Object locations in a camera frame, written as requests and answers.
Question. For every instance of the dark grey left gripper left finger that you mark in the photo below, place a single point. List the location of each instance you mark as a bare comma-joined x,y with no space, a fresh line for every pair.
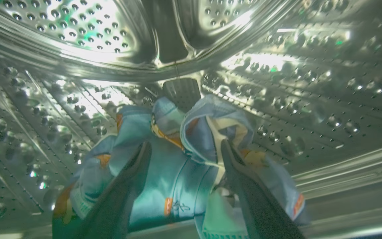
111,212

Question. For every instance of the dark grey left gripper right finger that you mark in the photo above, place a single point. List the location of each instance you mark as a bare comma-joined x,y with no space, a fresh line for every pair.
260,212

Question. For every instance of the blue bear print garment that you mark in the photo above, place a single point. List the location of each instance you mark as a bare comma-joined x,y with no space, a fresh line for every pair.
164,186

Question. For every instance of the stainless steel washer drum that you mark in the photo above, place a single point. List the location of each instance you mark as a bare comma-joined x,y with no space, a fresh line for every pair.
78,33

